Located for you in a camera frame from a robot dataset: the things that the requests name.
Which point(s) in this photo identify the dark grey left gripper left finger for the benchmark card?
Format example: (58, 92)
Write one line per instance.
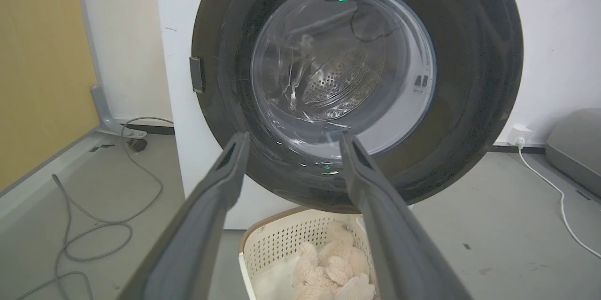
(197, 229)

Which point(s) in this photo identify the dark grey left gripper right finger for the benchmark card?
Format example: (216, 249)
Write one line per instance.
(399, 239)

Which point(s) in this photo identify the round dark washing machine door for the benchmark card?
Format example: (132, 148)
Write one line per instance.
(469, 79)

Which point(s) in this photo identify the white washing machine body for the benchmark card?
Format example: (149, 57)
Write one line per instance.
(188, 103)

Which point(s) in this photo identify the beige fluffy plush toy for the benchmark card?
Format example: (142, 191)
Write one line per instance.
(333, 267)

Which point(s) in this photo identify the cream perforated laundry basket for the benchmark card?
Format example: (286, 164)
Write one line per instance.
(277, 243)

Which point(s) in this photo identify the small dark caster wheel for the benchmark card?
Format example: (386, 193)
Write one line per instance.
(136, 144)

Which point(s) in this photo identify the grey sofa corner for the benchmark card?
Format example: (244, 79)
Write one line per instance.
(577, 145)

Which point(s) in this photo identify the grey metal frame post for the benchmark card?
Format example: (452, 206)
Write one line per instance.
(101, 103)

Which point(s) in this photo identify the white wall socket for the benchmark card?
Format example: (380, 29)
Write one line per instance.
(520, 134)

